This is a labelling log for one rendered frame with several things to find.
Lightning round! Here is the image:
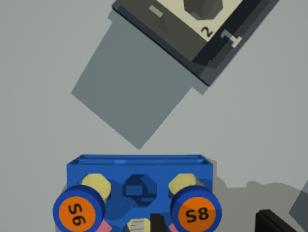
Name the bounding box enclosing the blue tube rack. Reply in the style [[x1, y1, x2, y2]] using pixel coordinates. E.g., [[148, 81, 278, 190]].
[[66, 155, 213, 232]]

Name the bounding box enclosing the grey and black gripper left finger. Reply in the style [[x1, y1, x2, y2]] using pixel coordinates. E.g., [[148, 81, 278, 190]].
[[150, 213, 166, 232]]

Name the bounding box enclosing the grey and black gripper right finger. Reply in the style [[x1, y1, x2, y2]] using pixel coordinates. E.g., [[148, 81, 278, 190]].
[[255, 209, 297, 232]]

